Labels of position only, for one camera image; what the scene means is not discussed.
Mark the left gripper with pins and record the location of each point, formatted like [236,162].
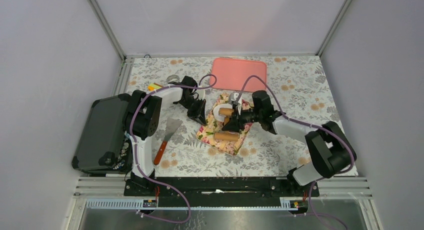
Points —
[198,114]

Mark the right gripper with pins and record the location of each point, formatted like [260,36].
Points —
[235,123]

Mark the wooden double-ended roller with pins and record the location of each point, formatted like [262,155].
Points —
[225,134]

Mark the metal scraper red handle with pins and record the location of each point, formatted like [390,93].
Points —
[172,126]

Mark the pink plastic tray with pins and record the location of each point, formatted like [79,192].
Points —
[232,73]

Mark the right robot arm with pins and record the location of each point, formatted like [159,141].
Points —
[328,147]

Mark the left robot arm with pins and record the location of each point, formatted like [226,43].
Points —
[142,119]

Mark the white dough ball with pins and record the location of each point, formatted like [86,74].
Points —
[222,111]

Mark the orange green toy block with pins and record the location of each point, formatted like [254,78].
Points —
[154,86]

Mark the black case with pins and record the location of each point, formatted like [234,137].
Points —
[102,146]

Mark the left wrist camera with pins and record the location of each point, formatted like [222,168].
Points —
[200,94]

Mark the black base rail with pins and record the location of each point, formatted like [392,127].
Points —
[218,192]

